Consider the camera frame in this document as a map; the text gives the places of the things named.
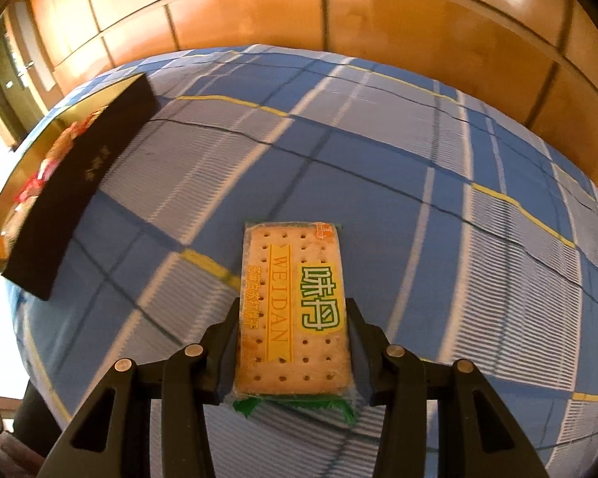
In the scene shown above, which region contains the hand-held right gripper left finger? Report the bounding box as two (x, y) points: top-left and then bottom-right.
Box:
(40, 297), (242, 478)

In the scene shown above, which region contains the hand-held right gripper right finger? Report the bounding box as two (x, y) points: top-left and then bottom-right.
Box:
(346, 297), (549, 478)

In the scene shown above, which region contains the cracker packet with green ends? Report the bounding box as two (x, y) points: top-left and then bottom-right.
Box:
(224, 220), (357, 424)

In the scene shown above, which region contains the black box with gold interior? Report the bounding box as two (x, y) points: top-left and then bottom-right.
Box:
(0, 72), (159, 301)

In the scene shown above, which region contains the wooden wardrobe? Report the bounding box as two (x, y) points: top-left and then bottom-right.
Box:
(10, 0), (598, 195)

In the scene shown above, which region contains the wooden door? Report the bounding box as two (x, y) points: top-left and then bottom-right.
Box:
(0, 5), (51, 150)

